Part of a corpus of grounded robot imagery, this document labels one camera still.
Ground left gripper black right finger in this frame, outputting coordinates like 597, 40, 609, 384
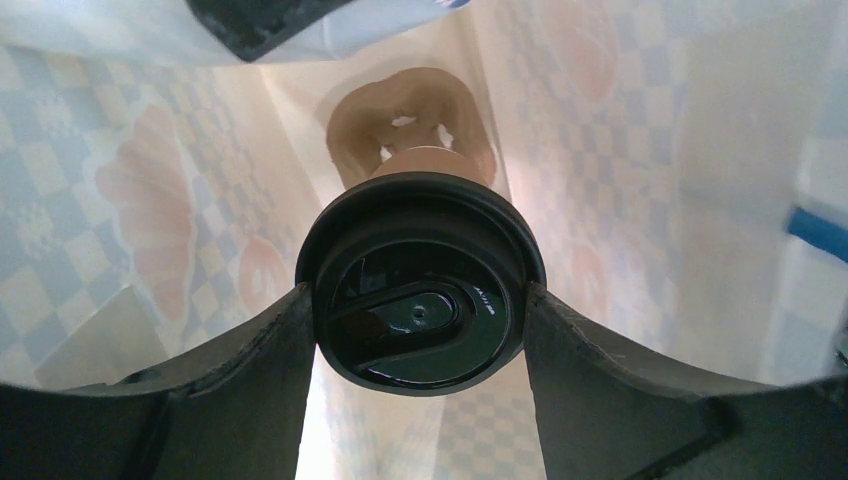
524, 284, 847, 479

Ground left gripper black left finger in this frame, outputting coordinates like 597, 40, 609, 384
1, 284, 315, 479

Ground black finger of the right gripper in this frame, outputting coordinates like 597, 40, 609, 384
186, 0, 351, 63

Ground separated brown pulp cup carrier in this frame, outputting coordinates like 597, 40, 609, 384
326, 67, 498, 188

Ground single brown paper cup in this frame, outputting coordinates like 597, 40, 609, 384
371, 146, 487, 186

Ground black cup lid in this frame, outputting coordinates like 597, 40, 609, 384
295, 172, 546, 397

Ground paper takeout bag blue handles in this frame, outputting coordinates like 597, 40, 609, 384
1, 1, 847, 479

